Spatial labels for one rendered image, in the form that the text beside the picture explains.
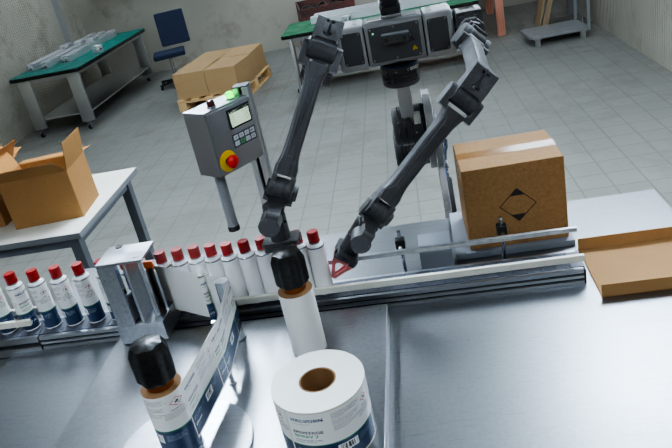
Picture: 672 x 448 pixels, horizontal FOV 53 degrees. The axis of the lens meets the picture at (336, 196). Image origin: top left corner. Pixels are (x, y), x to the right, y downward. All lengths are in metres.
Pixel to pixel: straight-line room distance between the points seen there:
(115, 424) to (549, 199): 1.35
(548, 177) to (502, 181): 0.13
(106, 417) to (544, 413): 1.04
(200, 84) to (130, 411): 6.54
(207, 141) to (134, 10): 9.28
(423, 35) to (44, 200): 2.01
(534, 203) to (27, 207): 2.39
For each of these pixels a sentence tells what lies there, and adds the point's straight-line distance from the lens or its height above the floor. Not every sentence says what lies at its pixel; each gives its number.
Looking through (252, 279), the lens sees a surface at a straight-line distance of 2.02.
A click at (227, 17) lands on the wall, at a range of 10.75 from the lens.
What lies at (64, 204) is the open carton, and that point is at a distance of 3.49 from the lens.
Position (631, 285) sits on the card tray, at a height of 0.86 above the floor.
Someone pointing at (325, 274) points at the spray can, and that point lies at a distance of 1.98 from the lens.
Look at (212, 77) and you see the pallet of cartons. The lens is 8.05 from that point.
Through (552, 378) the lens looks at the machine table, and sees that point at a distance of 1.70.
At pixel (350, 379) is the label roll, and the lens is 1.45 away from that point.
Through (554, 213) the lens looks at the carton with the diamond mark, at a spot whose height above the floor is 0.94.
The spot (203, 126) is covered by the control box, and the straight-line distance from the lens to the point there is 1.88.
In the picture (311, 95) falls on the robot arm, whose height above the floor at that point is 1.47.
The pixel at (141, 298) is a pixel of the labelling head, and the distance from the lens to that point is 2.03.
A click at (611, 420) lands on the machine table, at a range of 1.61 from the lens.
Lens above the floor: 1.92
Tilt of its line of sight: 23 degrees down
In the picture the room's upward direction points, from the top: 12 degrees counter-clockwise
